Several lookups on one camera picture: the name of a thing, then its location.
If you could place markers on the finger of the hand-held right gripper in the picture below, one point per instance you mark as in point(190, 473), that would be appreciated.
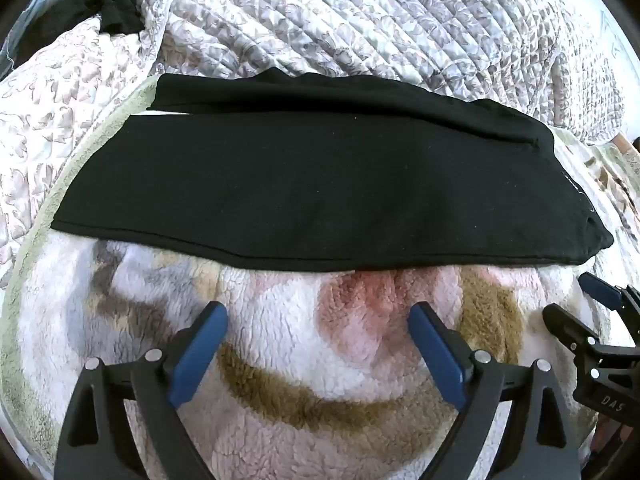
point(562, 325)
point(597, 287)

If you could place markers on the dark cloth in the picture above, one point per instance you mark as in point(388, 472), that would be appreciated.
point(117, 5)

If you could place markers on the grey quilted bedspread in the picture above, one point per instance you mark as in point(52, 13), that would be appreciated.
point(350, 20)

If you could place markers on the floral fleece blanket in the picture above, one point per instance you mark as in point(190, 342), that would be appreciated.
point(300, 360)

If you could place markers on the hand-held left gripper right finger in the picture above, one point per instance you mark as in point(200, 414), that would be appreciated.
point(435, 352)

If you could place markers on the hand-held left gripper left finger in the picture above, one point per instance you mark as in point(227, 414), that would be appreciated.
point(200, 347)

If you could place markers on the floral quilted pillow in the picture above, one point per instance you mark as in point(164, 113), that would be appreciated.
point(50, 110)

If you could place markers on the black pants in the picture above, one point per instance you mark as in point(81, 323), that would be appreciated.
point(325, 185)

